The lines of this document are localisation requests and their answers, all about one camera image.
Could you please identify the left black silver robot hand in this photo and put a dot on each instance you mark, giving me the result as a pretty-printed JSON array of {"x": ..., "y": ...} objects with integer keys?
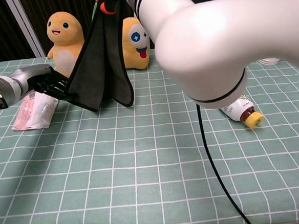
[{"x": 31, "y": 76}]

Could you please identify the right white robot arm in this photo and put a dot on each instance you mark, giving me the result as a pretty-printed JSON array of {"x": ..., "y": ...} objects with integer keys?
[{"x": 211, "y": 43}]

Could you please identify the orange dinosaur plush toy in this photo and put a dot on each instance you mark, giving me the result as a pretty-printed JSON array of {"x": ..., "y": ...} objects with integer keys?
[{"x": 62, "y": 33}]

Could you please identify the green checkered tablecloth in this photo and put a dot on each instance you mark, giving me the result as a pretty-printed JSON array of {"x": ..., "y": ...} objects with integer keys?
[{"x": 144, "y": 181}]

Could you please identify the white paper cup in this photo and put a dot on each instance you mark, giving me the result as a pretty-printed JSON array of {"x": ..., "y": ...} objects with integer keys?
[{"x": 269, "y": 61}]

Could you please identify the yellow one-antenna monster plush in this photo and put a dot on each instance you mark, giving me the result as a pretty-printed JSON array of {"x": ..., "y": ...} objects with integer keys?
[{"x": 135, "y": 54}]

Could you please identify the white pink plastic packet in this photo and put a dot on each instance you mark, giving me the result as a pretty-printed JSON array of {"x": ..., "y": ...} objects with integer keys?
[{"x": 36, "y": 112}]

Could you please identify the green cloth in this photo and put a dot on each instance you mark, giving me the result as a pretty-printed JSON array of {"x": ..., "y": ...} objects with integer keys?
[{"x": 103, "y": 69}]

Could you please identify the white labelled bottle yellow cap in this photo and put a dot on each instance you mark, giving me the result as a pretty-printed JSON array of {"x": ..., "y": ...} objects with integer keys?
[{"x": 244, "y": 111}]

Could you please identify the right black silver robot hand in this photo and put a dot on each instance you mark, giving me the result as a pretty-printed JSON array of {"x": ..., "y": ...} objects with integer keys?
[{"x": 110, "y": 4}]

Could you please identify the white partition frame post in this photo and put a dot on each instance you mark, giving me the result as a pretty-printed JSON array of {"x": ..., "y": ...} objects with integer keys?
[{"x": 28, "y": 30}]

